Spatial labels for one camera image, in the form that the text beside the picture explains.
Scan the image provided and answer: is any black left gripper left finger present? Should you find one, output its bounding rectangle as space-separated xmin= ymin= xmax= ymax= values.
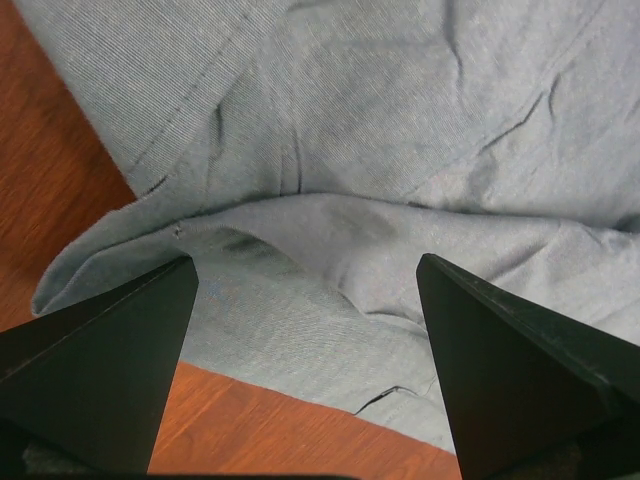
xmin=1 ymin=257 xmax=198 ymax=474

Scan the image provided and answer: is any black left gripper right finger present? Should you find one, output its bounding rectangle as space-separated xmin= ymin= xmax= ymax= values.
xmin=416 ymin=254 xmax=639 ymax=475

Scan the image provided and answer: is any grey long sleeve shirt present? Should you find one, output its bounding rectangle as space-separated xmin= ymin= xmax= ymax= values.
xmin=17 ymin=1 xmax=639 ymax=450

